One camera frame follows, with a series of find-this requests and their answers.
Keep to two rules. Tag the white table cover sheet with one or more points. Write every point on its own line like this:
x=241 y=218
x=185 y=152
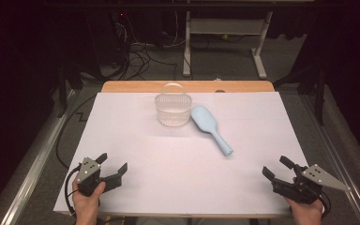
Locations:
x=168 y=175

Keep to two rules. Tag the black stand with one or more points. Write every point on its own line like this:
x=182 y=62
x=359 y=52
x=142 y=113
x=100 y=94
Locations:
x=319 y=93
x=63 y=90

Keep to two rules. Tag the metal floor rail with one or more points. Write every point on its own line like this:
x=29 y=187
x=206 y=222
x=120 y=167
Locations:
x=334 y=156
x=34 y=162

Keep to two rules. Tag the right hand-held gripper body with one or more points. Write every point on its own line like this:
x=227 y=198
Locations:
x=309 y=184

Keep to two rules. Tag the small yellow ball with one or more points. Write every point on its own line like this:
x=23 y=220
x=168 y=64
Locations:
x=225 y=37

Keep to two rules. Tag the light blue hairbrush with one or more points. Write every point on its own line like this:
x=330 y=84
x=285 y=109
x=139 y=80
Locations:
x=204 y=120

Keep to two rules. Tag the white plastic basket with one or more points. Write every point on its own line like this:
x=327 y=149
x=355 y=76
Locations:
x=173 y=109

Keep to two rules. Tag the person's left hand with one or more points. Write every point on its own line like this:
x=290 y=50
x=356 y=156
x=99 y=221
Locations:
x=86 y=207

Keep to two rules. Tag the white metal desk frame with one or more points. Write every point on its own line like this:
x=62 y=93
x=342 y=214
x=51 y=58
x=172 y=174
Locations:
x=225 y=26

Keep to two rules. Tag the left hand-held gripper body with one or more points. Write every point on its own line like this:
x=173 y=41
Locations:
x=88 y=175

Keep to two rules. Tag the person's right hand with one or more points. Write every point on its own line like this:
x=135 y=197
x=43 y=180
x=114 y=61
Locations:
x=307 y=214

